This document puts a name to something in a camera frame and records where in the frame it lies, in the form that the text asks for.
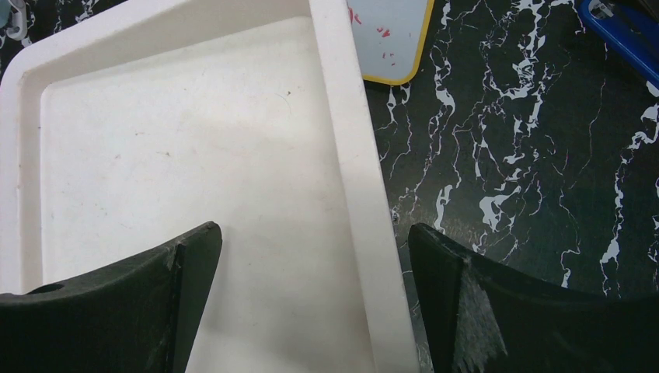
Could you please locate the white drawer organizer box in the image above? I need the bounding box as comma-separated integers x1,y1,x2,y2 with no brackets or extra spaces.
1,1,420,372

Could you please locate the yellow framed whiteboard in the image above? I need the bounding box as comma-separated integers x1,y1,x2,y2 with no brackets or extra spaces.
347,0,434,85

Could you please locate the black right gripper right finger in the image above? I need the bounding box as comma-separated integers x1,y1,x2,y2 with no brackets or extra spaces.
408,224,658,372

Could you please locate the blue plastic clamp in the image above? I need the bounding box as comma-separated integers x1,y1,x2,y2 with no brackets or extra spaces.
577,0,658,88

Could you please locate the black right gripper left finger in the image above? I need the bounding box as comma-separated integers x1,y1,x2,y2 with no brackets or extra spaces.
1,221,222,372

